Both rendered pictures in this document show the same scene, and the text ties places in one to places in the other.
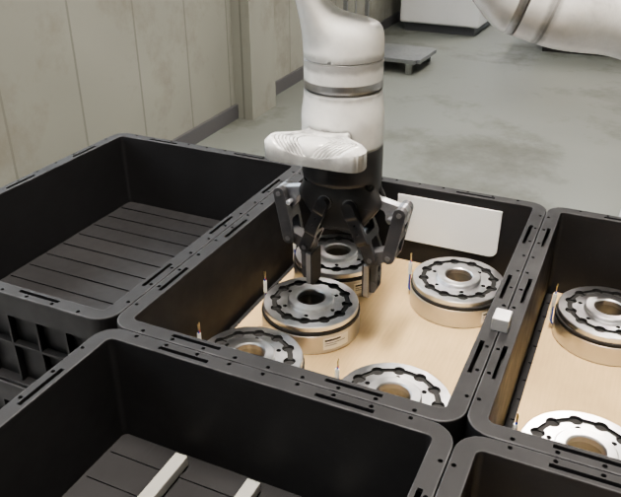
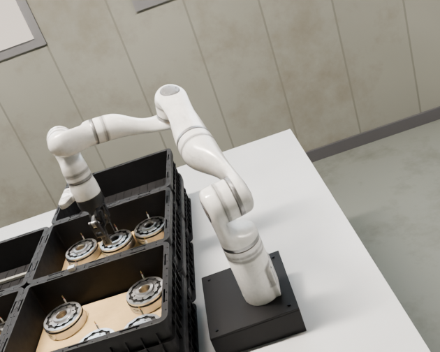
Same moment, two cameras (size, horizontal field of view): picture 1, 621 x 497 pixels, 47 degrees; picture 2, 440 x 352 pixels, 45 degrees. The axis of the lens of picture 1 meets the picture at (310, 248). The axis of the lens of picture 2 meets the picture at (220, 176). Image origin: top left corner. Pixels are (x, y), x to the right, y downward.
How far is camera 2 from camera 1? 155 cm
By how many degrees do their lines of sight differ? 61
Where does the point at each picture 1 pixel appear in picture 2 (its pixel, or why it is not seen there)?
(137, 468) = not seen: hidden behind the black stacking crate
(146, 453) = not seen: hidden behind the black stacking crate
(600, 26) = (199, 167)
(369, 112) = (74, 191)
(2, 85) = (347, 55)
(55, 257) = (130, 191)
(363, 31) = (63, 168)
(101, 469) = not seen: hidden behind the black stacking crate
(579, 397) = (108, 309)
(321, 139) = (65, 195)
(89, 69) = (421, 38)
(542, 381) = (113, 299)
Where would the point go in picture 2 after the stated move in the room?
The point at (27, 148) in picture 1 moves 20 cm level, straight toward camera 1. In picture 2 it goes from (363, 90) to (349, 105)
